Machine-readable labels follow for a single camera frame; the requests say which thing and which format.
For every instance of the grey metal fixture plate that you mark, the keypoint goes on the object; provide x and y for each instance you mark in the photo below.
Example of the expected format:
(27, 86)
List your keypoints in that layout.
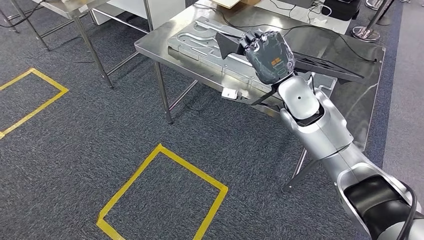
(198, 43)

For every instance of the white desk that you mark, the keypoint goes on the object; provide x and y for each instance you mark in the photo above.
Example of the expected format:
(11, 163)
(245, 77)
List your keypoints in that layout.
(298, 16)

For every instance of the long black plastic part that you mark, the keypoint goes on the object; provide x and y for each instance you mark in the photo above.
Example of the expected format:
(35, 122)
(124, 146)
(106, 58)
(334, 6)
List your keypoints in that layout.
(228, 44)

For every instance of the white cabinet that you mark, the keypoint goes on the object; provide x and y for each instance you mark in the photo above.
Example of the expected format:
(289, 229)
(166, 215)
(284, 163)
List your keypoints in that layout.
(162, 13)

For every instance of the steel workbench table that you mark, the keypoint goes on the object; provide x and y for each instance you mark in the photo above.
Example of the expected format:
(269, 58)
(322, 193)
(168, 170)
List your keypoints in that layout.
(351, 99)

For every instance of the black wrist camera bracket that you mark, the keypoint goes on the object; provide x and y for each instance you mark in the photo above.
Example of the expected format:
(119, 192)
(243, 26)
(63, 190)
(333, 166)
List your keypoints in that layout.
(261, 97)

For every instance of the chrome stanchion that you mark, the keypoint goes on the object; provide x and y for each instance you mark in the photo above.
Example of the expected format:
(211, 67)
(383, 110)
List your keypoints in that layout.
(364, 33)

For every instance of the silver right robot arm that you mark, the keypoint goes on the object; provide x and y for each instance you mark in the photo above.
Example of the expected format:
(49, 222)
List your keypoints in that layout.
(318, 122)

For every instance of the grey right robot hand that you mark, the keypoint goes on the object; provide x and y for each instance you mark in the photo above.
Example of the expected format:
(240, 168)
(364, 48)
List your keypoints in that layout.
(270, 58)

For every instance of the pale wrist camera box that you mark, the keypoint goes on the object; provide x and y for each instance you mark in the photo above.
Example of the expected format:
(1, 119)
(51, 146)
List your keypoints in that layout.
(229, 93)

